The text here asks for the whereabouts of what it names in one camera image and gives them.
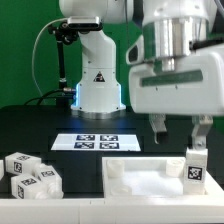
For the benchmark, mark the white obstacle fence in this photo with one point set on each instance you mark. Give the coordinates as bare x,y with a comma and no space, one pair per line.
186,209

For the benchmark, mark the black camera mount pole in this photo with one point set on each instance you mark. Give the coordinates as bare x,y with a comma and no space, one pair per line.
64,35

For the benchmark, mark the white part at left edge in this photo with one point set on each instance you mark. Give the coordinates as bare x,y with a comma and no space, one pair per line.
1,169

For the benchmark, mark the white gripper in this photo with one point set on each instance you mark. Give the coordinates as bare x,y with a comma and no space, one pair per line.
195,88

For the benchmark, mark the white square tabletop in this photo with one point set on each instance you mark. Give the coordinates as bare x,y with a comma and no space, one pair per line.
143,176

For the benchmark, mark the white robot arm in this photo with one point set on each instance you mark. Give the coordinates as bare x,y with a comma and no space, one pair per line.
175,67

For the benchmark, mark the white sheet with tags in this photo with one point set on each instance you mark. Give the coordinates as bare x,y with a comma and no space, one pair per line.
96,142

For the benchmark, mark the grey camera on mount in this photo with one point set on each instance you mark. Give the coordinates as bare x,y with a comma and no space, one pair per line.
84,23

